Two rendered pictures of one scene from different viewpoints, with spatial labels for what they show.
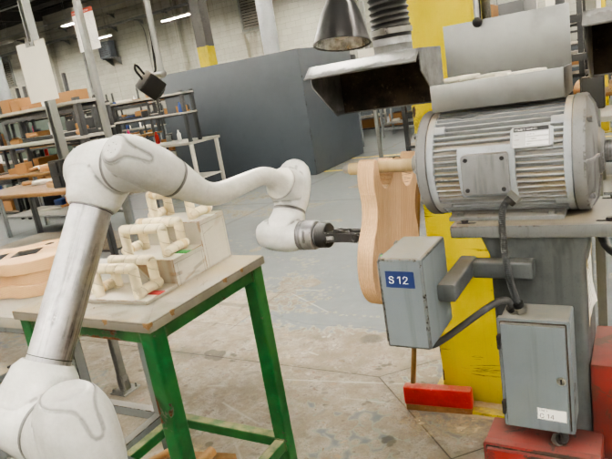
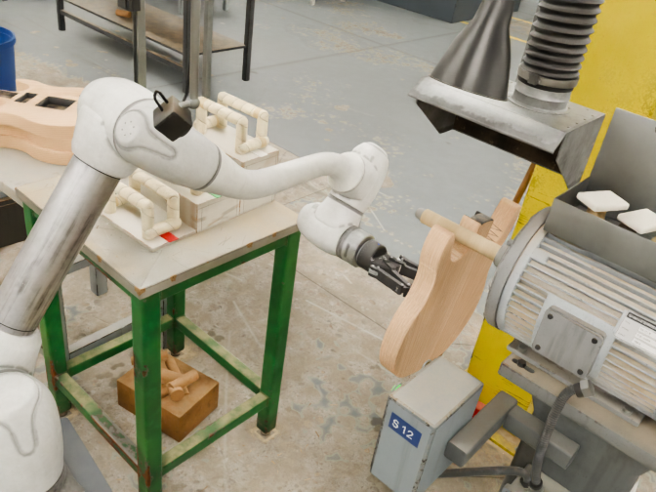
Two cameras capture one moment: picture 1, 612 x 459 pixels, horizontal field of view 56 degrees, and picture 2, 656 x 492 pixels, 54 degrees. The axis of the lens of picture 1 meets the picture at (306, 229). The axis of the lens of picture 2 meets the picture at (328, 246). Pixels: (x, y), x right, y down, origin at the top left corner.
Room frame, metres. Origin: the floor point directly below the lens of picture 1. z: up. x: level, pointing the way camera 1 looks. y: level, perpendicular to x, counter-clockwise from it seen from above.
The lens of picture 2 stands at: (0.35, -0.08, 1.88)
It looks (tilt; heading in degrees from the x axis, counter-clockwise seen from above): 32 degrees down; 6
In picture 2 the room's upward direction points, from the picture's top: 9 degrees clockwise
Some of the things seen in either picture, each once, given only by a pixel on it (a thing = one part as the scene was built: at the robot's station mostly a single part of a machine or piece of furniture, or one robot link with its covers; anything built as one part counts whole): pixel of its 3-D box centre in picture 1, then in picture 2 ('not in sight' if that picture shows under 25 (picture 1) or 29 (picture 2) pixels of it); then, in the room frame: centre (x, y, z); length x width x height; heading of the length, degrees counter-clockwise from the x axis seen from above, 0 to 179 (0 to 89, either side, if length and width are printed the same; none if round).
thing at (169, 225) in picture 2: (149, 286); (163, 226); (1.73, 0.51, 0.96); 0.11 x 0.03 x 0.03; 152
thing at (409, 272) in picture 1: (451, 300); (460, 454); (1.17, -0.29, 0.99); 0.24 x 0.21 x 0.26; 58
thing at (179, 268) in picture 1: (159, 264); (186, 191); (1.92, 0.51, 0.98); 0.27 x 0.16 x 0.09; 62
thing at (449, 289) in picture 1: (458, 277); (482, 427); (1.22, -0.32, 1.02); 0.19 x 0.04 x 0.04; 148
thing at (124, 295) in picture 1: (130, 292); (143, 220); (1.78, 0.59, 0.94); 0.27 x 0.15 x 0.01; 62
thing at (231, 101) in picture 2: not in sight; (242, 105); (2.09, 0.41, 1.20); 0.20 x 0.03 x 0.03; 61
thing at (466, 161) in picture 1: (505, 158); (608, 314); (1.33, -0.48, 1.25); 0.41 x 0.27 x 0.26; 58
